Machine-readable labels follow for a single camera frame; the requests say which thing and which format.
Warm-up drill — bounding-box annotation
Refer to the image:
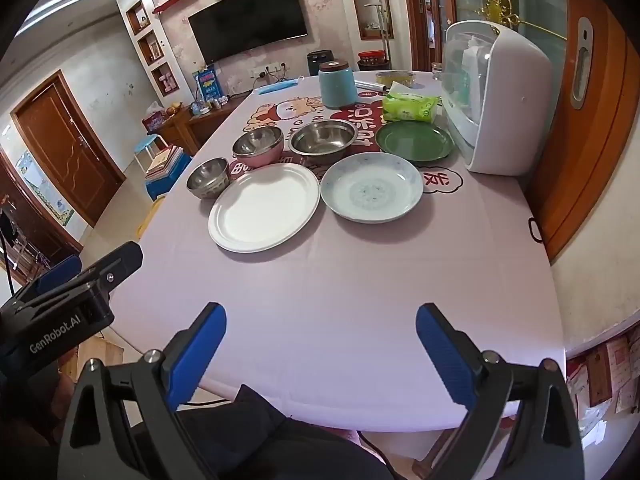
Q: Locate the blue canister with brown lid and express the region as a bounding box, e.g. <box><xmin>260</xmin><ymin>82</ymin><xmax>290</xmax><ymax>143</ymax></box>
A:
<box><xmin>318</xmin><ymin>61</ymin><xmax>358</xmax><ymax>109</ymax></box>

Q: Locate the blue toy box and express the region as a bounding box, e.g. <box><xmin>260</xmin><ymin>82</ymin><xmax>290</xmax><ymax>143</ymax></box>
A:
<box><xmin>192</xmin><ymin>66</ymin><xmax>226</xmax><ymax>106</ymax></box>

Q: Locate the white plate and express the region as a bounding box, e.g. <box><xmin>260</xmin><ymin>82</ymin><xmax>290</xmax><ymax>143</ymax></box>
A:
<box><xmin>208</xmin><ymin>164</ymin><xmax>321</xmax><ymax>253</ymax></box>

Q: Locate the small steel bowl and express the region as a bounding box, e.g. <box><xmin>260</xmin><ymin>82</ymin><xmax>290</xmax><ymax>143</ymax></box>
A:
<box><xmin>186</xmin><ymin>157</ymin><xmax>231</xmax><ymax>200</ymax></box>

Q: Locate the large steel bowl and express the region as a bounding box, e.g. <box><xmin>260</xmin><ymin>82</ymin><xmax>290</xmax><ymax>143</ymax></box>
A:
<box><xmin>288</xmin><ymin>120</ymin><xmax>358</xmax><ymax>166</ymax></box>

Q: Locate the wall-mounted television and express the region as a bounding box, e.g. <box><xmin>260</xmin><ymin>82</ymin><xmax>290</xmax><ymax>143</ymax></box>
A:
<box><xmin>188</xmin><ymin>0</ymin><xmax>308</xmax><ymax>65</ymax></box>

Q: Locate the silver door handle plate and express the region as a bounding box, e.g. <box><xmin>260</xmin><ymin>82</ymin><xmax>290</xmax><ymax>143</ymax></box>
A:
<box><xmin>571</xmin><ymin>16</ymin><xmax>594</xmax><ymax>110</ymax></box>

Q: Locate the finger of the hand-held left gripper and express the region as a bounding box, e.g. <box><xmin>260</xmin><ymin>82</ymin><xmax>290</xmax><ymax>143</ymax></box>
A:
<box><xmin>75</xmin><ymin>241</ymin><xmax>144</xmax><ymax>292</ymax></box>
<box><xmin>20</xmin><ymin>255</ymin><xmax>84</xmax><ymax>297</ymax></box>

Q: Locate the stack of books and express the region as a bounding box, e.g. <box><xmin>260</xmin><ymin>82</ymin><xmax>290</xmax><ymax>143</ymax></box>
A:
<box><xmin>146</xmin><ymin>145</ymin><xmax>183</xmax><ymax>178</ymax></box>

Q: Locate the blue face mask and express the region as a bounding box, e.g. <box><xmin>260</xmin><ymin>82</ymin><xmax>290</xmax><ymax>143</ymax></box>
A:
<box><xmin>255</xmin><ymin>77</ymin><xmax>306</xmax><ymax>95</ymax></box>

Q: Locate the green plate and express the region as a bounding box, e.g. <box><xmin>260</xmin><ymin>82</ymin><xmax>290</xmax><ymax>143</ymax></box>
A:
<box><xmin>375</xmin><ymin>120</ymin><xmax>455</xmax><ymax>163</ymax></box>

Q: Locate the brown wooden door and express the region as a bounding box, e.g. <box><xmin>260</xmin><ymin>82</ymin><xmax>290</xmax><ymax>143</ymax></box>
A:
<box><xmin>11</xmin><ymin>71</ymin><xmax>126</xmax><ymax>226</ymax></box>

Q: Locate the pink steel bowl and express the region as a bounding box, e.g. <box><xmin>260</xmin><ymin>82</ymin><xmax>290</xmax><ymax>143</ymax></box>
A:
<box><xmin>232</xmin><ymin>126</ymin><xmax>285</xmax><ymax>170</ymax></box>

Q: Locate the blue round stool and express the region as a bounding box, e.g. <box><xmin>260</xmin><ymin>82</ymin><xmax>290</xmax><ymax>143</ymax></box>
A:
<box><xmin>134</xmin><ymin>134</ymin><xmax>168</xmax><ymax>171</ymax></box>

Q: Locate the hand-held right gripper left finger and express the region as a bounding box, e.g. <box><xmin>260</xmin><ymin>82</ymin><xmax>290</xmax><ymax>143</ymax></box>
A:
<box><xmin>57</xmin><ymin>302</ymin><xmax>228</xmax><ymax>480</ymax></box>

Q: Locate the pale blue patterned plate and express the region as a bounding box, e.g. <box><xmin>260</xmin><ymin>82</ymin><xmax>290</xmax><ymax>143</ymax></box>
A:
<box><xmin>320</xmin><ymin>152</ymin><xmax>424</xmax><ymax>224</ymax></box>

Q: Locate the green tissue pack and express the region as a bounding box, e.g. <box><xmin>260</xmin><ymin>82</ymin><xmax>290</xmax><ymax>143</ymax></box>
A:
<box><xmin>382</xmin><ymin>81</ymin><xmax>443</xmax><ymax>124</ymax></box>

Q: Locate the red wall shelf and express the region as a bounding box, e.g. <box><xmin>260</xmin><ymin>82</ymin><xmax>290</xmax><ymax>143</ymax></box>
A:
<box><xmin>152</xmin><ymin>0</ymin><xmax>200</xmax><ymax>14</ymax></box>

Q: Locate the wall poster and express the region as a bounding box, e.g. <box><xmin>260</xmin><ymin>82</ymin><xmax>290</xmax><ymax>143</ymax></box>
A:
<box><xmin>15</xmin><ymin>150</ymin><xmax>76</xmax><ymax>226</ymax></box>

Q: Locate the blue stool with books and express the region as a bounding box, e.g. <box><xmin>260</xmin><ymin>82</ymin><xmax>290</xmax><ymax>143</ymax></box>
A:
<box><xmin>145</xmin><ymin>152</ymin><xmax>193</xmax><ymax>201</ymax></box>

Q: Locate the printed pink tablecloth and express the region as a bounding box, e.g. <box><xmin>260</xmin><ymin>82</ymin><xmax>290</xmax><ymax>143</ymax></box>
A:
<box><xmin>107</xmin><ymin>70</ymin><xmax>568</xmax><ymax>433</ymax></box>

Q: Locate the black heater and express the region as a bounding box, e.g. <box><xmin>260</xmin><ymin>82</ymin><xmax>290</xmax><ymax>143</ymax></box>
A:
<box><xmin>306</xmin><ymin>50</ymin><xmax>333</xmax><ymax>76</ymax></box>

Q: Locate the red tissue box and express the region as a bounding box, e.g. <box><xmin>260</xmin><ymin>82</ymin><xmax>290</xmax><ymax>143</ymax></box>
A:
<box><xmin>142</xmin><ymin>101</ymin><xmax>166</xmax><ymax>133</ymax></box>

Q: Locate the orange wooden door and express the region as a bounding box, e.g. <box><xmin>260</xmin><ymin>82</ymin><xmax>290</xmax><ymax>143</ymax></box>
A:
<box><xmin>525</xmin><ymin>0</ymin><xmax>640</xmax><ymax>261</ymax></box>

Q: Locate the white countertop appliance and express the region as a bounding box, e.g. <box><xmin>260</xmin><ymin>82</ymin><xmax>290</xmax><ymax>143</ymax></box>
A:
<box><xmin>441</xmin><ymin>21</ymin><xmax>553</xmax><ymax>176</ymax></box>

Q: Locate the yellow stool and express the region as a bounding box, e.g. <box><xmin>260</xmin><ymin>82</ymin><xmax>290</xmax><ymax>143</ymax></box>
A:
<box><xmin>137</xmin><ymin>195</ymin><xmax>166</xmax><ymax>238</ymax></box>

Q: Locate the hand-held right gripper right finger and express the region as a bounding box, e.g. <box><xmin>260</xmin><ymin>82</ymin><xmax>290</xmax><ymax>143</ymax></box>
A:
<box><xmin>415</xmin><ymin>302</ymin><xmax>586</xmax><ymax>480</ymax></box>

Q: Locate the wooden cabinet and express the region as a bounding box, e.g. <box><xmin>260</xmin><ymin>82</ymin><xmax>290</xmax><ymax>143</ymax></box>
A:
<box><xmin>155</xmin><ymin>95</ymin><xmax>241</xmax><ymax>156</ymax></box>

